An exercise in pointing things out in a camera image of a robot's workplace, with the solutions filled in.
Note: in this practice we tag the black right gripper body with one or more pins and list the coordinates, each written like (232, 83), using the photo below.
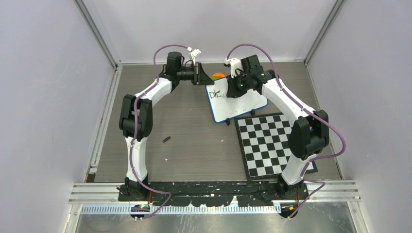
(238, 83)

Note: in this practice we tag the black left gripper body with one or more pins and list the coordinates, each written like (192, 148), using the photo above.
(196, 74)

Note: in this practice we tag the blue framed whiteboard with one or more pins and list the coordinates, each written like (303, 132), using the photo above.
(224, 108)

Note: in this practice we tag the black marker cap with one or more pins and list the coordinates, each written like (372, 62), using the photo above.
(166, 139)

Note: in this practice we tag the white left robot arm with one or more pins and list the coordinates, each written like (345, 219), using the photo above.
(136, 116)

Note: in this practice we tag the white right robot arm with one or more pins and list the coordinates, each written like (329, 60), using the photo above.
(310, 133)

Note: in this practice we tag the orange green round object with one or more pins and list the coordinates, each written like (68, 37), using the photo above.
(217, 76)

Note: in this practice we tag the black white checkerboard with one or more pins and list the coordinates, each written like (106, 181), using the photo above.
(264, 148)

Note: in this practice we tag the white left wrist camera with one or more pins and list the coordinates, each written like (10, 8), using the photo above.
(193, 53)

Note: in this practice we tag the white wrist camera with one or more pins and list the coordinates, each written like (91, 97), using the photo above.
(233, 64)
(193, 53)

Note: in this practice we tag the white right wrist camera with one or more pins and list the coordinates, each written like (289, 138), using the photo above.
(233, 64)

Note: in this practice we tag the aluminium left frame post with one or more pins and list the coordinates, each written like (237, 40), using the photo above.
(80, 4)

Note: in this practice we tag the aluminium frame post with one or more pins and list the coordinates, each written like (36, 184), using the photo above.
(80, 4)
(324, 29)

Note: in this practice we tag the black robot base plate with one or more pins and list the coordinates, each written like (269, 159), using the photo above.
(211, 194)

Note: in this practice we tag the aluminium right frame post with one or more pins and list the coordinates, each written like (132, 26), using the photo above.
(324, 29)

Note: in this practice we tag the aluminium front frame rail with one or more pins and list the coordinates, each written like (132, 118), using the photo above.
(102, 198)

